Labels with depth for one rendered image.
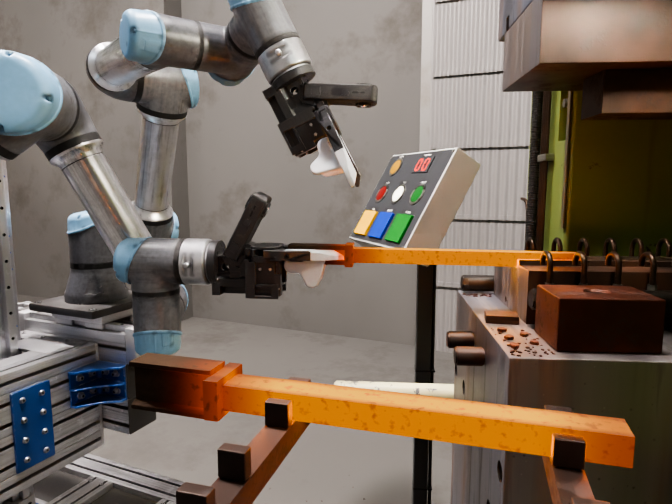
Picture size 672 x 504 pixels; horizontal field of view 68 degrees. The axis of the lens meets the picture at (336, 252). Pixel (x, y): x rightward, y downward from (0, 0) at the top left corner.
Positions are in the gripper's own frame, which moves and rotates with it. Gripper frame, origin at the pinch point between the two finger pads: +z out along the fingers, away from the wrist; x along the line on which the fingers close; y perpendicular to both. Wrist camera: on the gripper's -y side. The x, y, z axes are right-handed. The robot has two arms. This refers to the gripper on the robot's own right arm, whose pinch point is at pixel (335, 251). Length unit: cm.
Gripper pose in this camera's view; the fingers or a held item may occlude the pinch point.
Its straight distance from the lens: 79.6
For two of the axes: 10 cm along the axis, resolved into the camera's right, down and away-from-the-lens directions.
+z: 10.0, 0.2, -0.8
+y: -0.1, 9.9, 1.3
